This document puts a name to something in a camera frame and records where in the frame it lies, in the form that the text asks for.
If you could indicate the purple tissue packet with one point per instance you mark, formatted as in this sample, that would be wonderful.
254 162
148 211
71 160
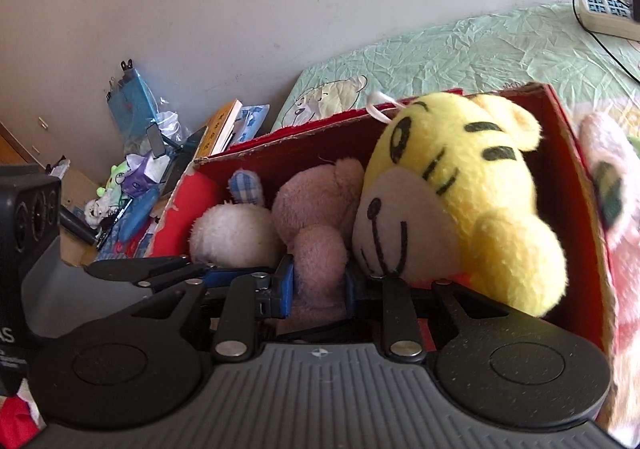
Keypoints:
137 179

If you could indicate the large white plush rabbit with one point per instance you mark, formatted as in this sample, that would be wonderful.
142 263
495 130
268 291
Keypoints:
625 279

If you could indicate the small white plush rabbit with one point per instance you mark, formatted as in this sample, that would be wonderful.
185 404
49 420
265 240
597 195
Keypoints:
235 234

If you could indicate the red cloth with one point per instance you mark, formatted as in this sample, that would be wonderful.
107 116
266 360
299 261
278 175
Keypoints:
15 421

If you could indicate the small black device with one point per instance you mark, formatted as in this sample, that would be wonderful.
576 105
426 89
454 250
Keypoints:
156 141

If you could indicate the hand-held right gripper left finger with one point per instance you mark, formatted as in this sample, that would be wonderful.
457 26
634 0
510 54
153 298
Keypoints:
286 286

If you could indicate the pink plush bear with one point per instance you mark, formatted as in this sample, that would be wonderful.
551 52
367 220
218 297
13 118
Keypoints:
310 209

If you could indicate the yellow book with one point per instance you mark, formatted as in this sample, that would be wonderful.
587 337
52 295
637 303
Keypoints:
220 126

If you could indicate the blue folder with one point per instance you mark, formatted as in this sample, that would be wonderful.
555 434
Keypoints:
130 96

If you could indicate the red cardboard box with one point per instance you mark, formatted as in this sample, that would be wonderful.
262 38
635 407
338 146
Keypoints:
560 179

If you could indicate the black cylinder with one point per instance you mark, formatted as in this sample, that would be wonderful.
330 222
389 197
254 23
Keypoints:
77 228

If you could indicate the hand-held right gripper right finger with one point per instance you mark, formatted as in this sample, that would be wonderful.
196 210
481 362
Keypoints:
350 291

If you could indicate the green cartoon bed sheet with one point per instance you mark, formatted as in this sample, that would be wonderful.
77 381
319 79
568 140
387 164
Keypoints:
475 49

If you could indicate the clear plastic bag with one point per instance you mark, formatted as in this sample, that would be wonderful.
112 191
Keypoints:
167 121

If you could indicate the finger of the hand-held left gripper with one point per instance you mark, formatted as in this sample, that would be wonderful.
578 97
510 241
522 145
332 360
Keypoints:
225 277
145 266

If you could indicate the white power strip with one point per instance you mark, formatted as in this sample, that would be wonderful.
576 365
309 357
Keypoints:
605 11

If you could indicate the yellow plush tiger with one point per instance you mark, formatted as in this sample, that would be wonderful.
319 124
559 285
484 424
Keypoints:
450 169

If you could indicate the small white toy figure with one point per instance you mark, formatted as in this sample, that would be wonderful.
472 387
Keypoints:
95 212

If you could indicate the small green toy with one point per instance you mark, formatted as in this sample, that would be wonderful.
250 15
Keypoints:
116 175

